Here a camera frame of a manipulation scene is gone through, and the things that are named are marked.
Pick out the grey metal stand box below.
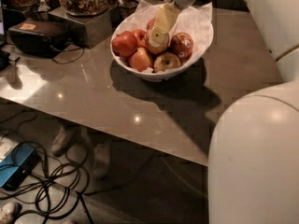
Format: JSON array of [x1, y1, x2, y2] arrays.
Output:
[[49, 7, 113, 49]]

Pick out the right white shoe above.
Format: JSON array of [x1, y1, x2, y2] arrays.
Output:
[[93, 144, 110, 179]]

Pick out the black device with label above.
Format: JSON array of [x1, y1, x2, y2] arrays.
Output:
[[8, 19, 69, 58]]

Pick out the black cup with spoon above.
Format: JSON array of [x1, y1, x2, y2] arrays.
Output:
[[110, 0, 140, 21]]

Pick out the metal scoop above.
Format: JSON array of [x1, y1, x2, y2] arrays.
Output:
[[37, 0, 50, 12]]

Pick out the white shoe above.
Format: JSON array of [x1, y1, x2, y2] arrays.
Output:
[[93, 144, 110, 179], [0, 202, 22, 224], [51, 126, 76, 157]]

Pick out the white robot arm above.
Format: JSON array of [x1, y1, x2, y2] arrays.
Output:
[[207, 0, 299, 224]]

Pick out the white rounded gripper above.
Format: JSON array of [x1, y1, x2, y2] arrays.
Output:
[[149, 0, 195, 45]]

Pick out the white paper liner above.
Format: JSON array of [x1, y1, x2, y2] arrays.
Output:
[[115, 0, 214, 75]]

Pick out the red apple far left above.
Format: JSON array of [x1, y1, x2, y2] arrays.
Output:
[[111, 31, 137, 58]]

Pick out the black cable on table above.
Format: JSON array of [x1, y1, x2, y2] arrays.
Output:
[[50, 45, 86, 65]]

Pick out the blue box on floor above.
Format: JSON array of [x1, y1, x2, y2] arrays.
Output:
[[0, 145, 40, 191]]

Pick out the small red apple middle-left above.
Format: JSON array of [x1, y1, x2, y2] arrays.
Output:
[[132, 29, 146, 48]]

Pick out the orange-red apple front left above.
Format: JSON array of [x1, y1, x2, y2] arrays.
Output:
[[127, 48, 153, 72]]

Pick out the yellow apple front right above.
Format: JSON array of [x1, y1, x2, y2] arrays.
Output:
[[153, 52, 181, 73]]

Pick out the yellow-red apple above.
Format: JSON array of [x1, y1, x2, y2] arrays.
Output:
[[145, 30, 169, 55]]

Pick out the white shoe bottom left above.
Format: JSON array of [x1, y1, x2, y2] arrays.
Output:
[[0, 202, 22, 224]]

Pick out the red apple back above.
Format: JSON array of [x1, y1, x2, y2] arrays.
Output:
[[146, 18, 156, 30]]

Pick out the red apple right with sticker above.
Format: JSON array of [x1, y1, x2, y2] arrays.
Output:
[[170, 33, 193, 60]]

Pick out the white bowl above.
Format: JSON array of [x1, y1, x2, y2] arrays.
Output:
[[109, 3, 215, 83]]

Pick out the black floor cables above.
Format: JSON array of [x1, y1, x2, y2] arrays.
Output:
[[0, 109, 94, 224]]

